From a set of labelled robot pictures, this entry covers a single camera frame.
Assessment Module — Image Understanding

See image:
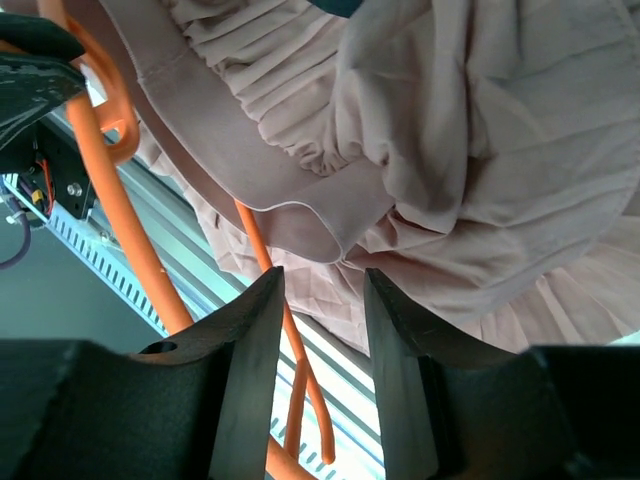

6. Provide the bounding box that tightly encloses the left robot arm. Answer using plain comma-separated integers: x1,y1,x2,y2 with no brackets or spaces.
1,12,96,219

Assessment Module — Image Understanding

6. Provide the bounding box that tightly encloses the orange hanger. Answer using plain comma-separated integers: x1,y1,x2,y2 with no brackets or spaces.
0,0,337,480

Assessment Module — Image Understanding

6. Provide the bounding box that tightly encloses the pink garment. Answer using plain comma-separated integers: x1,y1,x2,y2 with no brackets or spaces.
87,1,639,351

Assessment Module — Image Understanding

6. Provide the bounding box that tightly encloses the dark green plaid skirt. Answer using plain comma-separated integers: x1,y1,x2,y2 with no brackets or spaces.
308,0,363,18

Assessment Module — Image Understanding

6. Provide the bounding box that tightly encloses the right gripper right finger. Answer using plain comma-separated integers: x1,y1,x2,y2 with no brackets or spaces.
364,269,639,479

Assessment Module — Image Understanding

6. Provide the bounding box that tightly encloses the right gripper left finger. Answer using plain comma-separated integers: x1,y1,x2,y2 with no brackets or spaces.
0,266,286,480

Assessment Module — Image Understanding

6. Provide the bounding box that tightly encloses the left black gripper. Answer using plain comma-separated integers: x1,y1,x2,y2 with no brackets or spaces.
1,12,86,170

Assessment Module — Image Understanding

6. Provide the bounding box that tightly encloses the slotted cable duct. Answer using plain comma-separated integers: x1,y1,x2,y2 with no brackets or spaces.
1,193,385,479

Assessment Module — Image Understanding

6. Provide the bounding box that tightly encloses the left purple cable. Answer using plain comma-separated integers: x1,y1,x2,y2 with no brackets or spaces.
0,192,34,271

